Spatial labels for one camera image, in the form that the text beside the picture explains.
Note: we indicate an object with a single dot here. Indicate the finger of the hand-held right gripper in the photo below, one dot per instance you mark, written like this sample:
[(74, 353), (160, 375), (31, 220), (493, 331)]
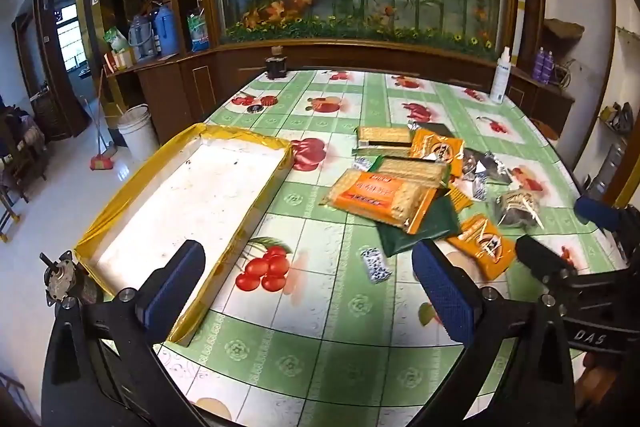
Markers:
[(595, 212), (542, 259)]

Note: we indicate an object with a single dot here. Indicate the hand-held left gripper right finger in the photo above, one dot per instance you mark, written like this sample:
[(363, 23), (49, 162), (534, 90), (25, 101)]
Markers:
[(442, 292)]

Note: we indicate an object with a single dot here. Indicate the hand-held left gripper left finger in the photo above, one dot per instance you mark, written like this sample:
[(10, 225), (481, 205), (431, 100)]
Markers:
[(175, 277)]

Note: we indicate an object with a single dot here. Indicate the dark packet with sticks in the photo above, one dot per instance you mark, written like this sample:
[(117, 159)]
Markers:
[(517, 207)]

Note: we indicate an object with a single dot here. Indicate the orange round logo packet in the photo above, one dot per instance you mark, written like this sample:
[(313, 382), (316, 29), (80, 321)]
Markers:
[(482, 247), (435, 152)]

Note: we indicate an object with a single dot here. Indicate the dark green packet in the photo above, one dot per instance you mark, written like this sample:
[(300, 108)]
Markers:
[(425, 232)]

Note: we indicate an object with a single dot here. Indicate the small white candy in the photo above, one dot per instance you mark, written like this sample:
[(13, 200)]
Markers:
[(375, 264), (360, 164), (479, 189)]

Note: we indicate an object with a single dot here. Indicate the yellow rimmed white tray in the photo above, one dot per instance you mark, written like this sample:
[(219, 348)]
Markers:
[(200, 192)]

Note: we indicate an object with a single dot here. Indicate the large orange cracker packet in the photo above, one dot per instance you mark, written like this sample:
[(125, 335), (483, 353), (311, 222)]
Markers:
[(380, 202)]

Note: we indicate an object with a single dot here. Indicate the green-wrapped cracker packet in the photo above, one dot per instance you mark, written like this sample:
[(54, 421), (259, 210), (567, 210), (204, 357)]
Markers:
[(410, 169)]

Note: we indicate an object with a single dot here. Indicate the dark striped cracker packet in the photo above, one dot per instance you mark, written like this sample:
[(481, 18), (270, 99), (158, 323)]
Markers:
[(382, 136)]

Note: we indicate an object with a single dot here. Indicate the small metal motor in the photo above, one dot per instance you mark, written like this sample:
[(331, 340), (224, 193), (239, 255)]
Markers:
[(60, 282)]

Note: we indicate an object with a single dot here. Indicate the green fruit print tablecloth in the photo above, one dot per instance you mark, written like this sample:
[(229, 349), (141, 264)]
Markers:
[(325, 357)]

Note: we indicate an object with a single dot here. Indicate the red broom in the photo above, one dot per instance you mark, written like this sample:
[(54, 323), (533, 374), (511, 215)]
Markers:
[(101, 164)]

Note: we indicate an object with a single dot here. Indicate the white plastic bucket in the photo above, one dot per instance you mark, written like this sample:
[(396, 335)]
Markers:
[(137, 134)]

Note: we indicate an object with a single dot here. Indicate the purple bottle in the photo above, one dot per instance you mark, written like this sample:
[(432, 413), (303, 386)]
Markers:
[(538, 67), (549, 69)]

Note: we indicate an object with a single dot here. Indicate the white spray bottle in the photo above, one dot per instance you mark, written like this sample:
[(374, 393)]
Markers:
[(500, 82)]

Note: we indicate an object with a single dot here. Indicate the low wooden cabinet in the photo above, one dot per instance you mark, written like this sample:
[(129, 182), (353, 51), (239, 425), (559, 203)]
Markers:
[(165, 92)]

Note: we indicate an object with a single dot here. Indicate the small round dark lid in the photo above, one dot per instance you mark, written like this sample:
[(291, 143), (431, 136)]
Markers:
[(255, 108)]

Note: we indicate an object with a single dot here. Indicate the wooden chair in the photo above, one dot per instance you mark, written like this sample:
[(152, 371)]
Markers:
[(20, 157)]

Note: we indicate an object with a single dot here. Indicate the small yellow carton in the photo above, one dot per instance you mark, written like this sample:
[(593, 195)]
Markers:
[(122, 59)]

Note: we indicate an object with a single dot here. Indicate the dark glass jar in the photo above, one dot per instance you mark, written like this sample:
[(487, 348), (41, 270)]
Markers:
[(275, 67)]

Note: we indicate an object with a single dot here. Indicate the grey water jug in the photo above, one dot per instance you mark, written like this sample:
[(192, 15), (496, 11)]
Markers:
[(141, 37)]

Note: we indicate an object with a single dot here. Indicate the green bag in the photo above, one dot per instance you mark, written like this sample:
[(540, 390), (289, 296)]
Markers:
[(116, 41)]

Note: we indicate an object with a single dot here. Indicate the green-white bag on counter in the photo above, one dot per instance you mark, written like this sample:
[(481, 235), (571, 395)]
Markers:
[(199, 34)]

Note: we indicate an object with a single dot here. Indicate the blue thermos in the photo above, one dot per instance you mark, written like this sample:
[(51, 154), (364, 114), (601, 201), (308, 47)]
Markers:
[(165, 32)]

